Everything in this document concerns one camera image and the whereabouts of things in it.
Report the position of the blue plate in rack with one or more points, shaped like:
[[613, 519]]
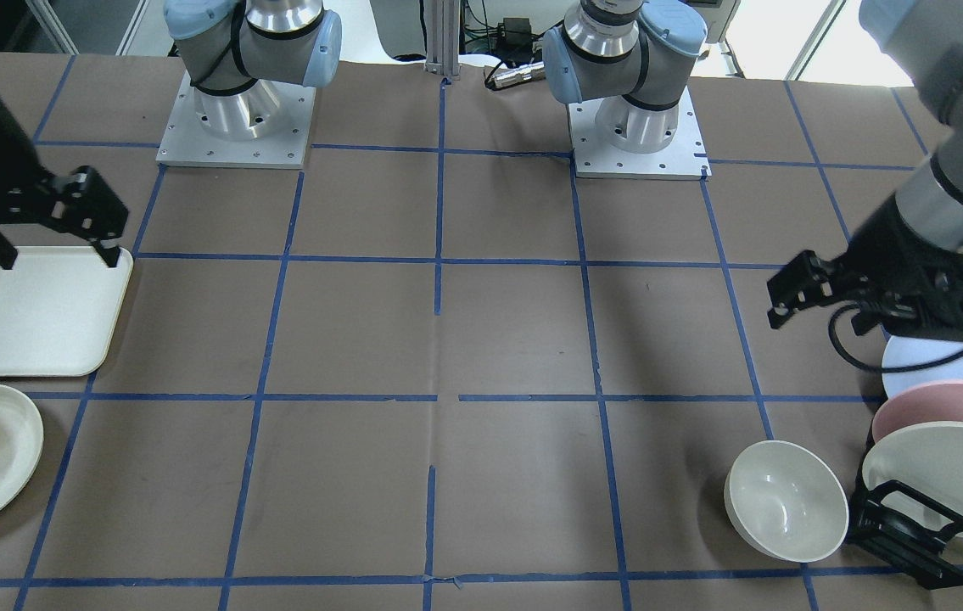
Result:
[[902, 351]]

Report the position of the pink plate in rack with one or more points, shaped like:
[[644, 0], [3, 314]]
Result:
[[938, 401]]

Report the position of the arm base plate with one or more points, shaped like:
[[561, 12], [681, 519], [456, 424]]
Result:
[[613, 139], [267, 127]]

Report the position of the cream plate in rack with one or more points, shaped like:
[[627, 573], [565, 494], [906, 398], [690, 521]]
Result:
[[952, 475]]

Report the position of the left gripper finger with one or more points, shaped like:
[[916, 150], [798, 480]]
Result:
[[807, 282]]

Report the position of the aluminium frame post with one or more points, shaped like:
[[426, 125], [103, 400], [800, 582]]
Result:
[[442, 26]]

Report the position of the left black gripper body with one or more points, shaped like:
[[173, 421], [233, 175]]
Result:
[[887, 240]]

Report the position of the cream rectangular tray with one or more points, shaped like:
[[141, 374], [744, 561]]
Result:
[[59, 306]]

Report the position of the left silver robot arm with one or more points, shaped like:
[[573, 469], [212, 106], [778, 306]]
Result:
[[925, 38]]

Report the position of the white ceramic bowl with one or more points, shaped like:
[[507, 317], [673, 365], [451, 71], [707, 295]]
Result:
[[785, 502]]

